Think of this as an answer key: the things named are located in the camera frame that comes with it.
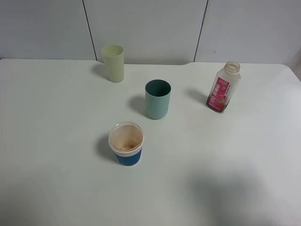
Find clear bottle with pink label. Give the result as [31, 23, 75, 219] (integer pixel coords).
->
[206, 61, 241, 113]

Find blue sleeved paper cup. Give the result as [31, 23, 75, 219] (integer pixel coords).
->
[108, 121, 144, 166]

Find pale yellow plastic cup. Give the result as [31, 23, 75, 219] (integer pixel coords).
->
[101, 45, 124, 83]

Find teal plastic cup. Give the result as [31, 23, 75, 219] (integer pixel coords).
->
[145, 80, 172, 120]

